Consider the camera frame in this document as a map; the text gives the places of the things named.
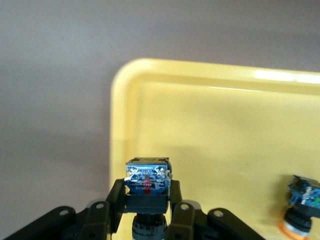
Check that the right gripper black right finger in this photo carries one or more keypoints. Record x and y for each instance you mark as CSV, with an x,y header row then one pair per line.
x,y
195,222

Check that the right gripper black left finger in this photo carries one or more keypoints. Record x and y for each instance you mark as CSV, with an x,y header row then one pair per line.
x,y
100,220

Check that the blue push-button switch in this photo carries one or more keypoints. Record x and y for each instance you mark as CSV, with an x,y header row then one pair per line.
x,y
147,175

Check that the yellow push button green mark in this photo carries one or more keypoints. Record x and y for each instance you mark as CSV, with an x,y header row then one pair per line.
x,y
302,195

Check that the yellow plastic tray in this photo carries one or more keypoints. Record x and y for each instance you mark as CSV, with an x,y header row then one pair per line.
x,y
225,125

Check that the brown table cover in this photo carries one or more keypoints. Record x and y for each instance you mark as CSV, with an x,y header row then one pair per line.
x,y
50,75

